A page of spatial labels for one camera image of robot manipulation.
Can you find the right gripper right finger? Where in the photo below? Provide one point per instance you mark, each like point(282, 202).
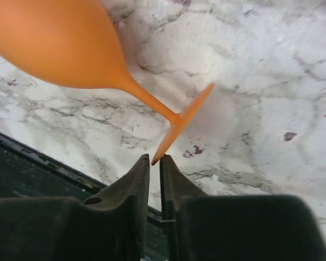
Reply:
point(242, 227)

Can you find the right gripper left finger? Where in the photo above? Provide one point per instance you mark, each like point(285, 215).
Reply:
point(110, 225)

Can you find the orange plastic goblet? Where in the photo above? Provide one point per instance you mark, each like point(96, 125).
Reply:
point(75, 44)

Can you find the black mounting base rail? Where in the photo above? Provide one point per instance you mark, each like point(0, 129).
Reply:
point(25, 172)

